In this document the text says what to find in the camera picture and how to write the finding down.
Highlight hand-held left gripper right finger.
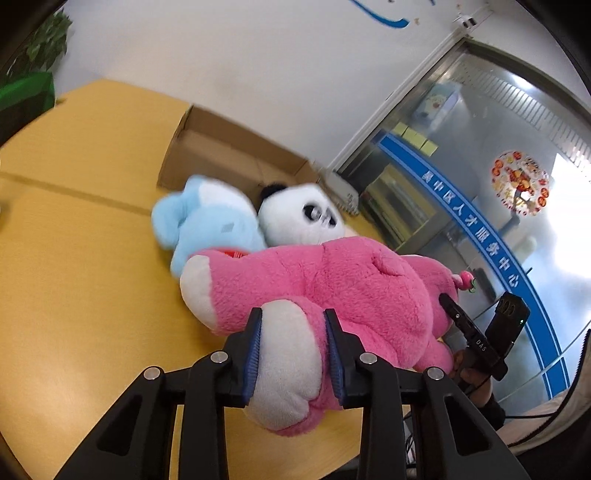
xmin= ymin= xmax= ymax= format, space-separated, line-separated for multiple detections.
xmin=324 ymin=309 xmax=532 ymax=480

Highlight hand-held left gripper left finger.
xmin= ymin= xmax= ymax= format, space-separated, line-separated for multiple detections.
xmin=54 ymin=308 xmax=263 ymax=480

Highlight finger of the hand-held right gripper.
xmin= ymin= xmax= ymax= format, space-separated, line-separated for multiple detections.
xmin=438 ymin=293 xmax=486 ymax=348

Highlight pink plush toy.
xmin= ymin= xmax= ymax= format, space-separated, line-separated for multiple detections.
xmin=179 ymin=236 xmax=476 ymax=438

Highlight person's right forearm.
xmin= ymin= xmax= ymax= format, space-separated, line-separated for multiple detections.
xmin=478 ymin=390 xmax=566 ymax=448

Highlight wooden desktop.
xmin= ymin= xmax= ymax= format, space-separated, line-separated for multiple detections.
xmin=0 ymin=78 xmax=416 ymax=480

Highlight person's right hand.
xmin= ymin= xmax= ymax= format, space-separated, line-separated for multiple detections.
xmin=451 ymin=350 xmax=493 ymax=408

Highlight round red door sticker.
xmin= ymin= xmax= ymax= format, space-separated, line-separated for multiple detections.
xmin=491 ymin=148 xmax=551 ymax=217

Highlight panda plush toy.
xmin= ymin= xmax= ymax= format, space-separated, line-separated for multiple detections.
xmin=256 ymin=181 xmax=347 ymax=245

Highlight light blue plush toy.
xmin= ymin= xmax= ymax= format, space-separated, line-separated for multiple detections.
xmin=151 ymin=174 xmax=267 ymax=278

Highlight white plastic device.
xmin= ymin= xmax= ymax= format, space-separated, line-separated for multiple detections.
xmin=325 ymin=169 xmax=360 ymax=216

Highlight glass door with blue stripe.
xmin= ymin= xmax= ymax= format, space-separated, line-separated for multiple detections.
xmin=330 ymin=37 xmax=591 ymax=416

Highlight yellow sticky notes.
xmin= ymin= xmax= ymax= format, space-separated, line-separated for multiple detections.
xmin=394 ymin=122 xmax=437 ymax=156

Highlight open cardboard box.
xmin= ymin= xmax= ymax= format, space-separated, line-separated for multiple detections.
xmin=157 ymin=104 xmax=321 ymax=204

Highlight green plant container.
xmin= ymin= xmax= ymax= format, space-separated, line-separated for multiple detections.
xmin=0 ymin=75 xmax=57 ymax=141

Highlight green potted plant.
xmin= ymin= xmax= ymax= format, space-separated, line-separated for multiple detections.
xmin=9 ymin=9 xmax=73 ymax=80

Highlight blue wall decal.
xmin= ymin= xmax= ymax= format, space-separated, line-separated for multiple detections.
xmin=348 ymin=0 xmax=410 ymax=29

